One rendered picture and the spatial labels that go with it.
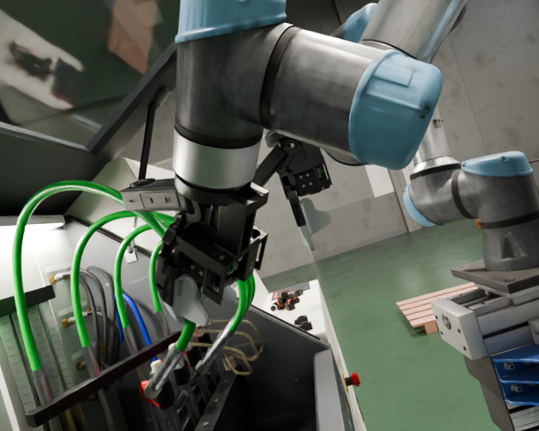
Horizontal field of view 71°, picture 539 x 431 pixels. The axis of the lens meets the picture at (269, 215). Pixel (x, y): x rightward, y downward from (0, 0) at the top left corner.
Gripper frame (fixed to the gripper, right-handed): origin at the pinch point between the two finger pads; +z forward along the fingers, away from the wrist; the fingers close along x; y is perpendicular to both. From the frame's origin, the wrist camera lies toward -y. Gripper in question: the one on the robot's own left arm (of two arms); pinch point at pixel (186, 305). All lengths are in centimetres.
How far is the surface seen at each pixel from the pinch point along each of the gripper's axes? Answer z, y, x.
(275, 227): 518, -305, 663
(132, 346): 32.7, -18.8, 6.3
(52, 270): 29, -45, 6
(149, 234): 27, -38, 28
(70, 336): 39, -34, 2
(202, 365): 24.4, -2.1, 7.9
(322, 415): 22.2, 19.3, 12.7
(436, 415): 151, 66, 134
